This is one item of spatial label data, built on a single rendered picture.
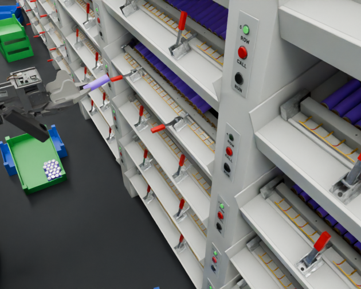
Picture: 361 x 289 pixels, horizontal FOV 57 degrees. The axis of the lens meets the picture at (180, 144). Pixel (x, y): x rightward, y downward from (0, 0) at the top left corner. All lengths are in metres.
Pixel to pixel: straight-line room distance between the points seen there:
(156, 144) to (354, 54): 0.79
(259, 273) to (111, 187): 1.04
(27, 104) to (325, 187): 0.59
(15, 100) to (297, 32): 0.58
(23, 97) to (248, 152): 0.47
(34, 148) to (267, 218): 1.44
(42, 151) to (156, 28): 1.19
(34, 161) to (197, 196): 1.11
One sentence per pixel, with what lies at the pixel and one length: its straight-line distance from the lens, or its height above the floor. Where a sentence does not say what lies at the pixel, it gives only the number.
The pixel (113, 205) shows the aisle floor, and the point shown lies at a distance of 1.63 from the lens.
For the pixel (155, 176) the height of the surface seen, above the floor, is 0.35.
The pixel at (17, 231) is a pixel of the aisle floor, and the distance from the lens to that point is 1.68.
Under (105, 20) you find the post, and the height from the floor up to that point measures 0.86.
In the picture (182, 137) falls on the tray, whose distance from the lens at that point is 0.82.
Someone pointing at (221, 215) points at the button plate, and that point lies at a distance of 0.76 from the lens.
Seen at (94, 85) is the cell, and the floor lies 0.85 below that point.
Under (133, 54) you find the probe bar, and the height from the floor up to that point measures 0.77.
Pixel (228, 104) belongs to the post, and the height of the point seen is 0.94.
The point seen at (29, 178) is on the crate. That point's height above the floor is 0.03.
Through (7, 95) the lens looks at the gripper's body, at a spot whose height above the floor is 0.88.
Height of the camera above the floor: 1.27
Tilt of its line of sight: 42 degrees down
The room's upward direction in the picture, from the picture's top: straight up
